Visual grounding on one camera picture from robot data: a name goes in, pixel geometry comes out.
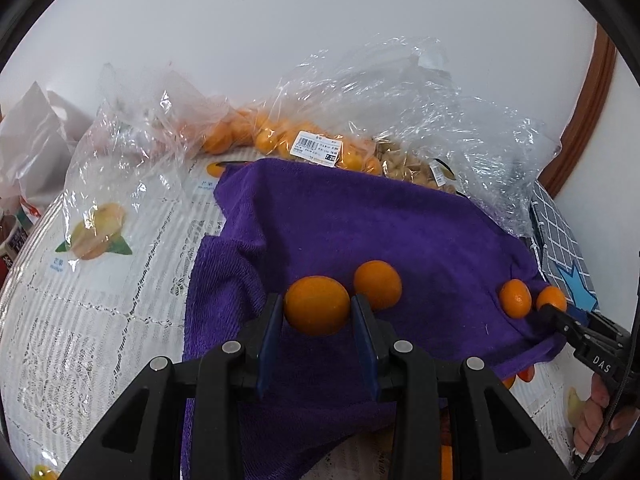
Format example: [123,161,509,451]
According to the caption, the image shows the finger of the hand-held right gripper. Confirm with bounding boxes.
[570,311,632,344]
[537,304,592,349]

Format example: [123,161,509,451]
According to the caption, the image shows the clear crumpled plastic bag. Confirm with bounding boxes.
[62,62,241,267]

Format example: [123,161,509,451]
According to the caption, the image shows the fruit print lace tablecloth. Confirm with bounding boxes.
[0,157,640,480]

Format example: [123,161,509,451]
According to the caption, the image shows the person's right hand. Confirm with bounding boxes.
[572,374,640,458]

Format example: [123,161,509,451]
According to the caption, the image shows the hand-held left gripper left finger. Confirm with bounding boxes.
[57,292,286,480]

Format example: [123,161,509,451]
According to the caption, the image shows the black cable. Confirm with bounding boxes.
[570,360,630,480]

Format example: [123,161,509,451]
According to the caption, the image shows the purple towel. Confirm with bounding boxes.
[180,157,568,480]

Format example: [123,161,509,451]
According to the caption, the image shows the brown wooden door frame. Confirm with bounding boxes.
[540,22,618,200]

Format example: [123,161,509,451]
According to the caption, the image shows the heap of tan longans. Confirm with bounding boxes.
[375,142,458,196]

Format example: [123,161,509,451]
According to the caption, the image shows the grey checked bag blue star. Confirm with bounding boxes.
[525,180,602,322]

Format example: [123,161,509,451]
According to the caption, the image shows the large orange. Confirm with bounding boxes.
[283,276,352,337]

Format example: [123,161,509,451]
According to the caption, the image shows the heap of small oranges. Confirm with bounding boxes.
[200,107,383,177]

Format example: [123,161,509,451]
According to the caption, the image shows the small orange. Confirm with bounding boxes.
[536,286,568,315]
[499,279,533,319]

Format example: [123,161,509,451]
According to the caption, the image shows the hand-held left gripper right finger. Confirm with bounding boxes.
[350,294,576,480]

